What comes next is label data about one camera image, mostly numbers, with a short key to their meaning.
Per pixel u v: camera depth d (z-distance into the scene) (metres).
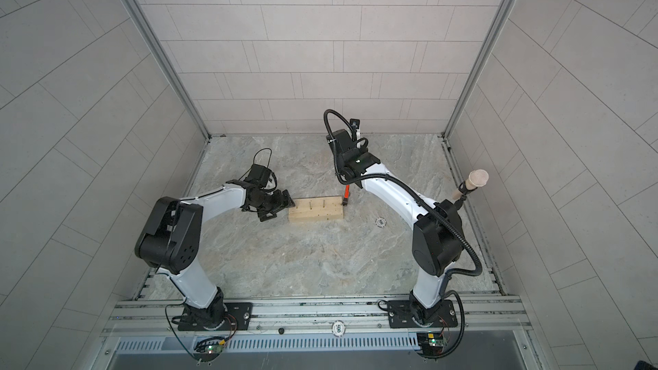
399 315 0.71
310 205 0.88
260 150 1.11
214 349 0.65
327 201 0.89
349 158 0.63
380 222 0.89
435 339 0.68
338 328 0.69
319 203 0.91
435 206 0.47
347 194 0.95
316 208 0.90
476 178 0.69
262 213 0.83
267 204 0.80
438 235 0.45
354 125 0.71
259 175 0.76
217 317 0.64
